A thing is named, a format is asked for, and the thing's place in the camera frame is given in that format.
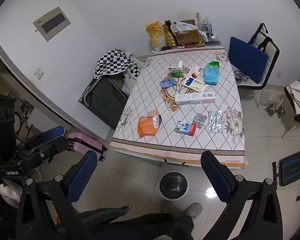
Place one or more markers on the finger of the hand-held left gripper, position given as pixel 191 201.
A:
pixel 51 133
pixel 52 145

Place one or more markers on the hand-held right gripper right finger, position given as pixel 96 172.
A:
pixel 215 177

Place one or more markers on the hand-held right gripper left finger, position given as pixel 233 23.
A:
pixel 82 177

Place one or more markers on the white round trash bin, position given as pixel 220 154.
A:
pixel 173 183

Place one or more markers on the beige white medicine box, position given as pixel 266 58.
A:
pixel 193 84

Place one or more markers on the blue glove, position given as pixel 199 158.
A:
pixel 167 83

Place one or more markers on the person's left hand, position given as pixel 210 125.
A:
pixel 11 192

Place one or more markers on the pink suitcase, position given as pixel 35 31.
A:
pixel 87 145

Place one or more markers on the grey slipper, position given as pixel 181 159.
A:
pixel 193 209

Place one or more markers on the large silver blister pack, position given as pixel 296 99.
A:
pixel 215 121

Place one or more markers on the small silver blister pack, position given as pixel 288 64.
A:
pixel 199 120

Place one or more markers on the dark folding cot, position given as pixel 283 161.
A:
pixel 105 100

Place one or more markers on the black blue board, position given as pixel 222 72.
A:
pixel 293 170

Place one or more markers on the person's leg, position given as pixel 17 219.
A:
pixel 145 226

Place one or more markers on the patterned tablecloth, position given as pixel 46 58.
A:
pixel 222 97

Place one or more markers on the long white box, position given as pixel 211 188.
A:
pixel 195 99

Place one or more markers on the orange packet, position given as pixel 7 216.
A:
pixel 147 126

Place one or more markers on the metal dumbbell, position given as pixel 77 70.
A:
pixel 275 110

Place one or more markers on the black white checkered cloth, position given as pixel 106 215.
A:
pixel 112 62

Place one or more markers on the teal bag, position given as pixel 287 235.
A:
pixel 211 75

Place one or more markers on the white box with striped print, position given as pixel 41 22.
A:
pixel 196 70

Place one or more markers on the green medicine box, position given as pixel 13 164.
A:
pixel 176 74

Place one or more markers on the chair with towel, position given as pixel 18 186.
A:
pixel 298 100

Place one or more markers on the white box with green stripe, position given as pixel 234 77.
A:
pixel 176 66

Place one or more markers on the white black chair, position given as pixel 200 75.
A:
pixel 270 47

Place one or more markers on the yellow snack bag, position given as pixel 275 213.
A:
pixel 155 35

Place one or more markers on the cardboard box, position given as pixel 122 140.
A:
pixel 187 37

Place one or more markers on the golden bottle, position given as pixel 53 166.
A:
pixel 169 37

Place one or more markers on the clear plastic bottle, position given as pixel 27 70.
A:
pixel 207 27
pixel 198 20

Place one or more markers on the white plastic bag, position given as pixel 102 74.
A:
pixel 181 26

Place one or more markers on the wall switch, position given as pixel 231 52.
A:
pixel 38 73

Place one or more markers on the beige wall panel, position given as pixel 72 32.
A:
pixel 52 23

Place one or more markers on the wall socket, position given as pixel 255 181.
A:
pixel 278 74

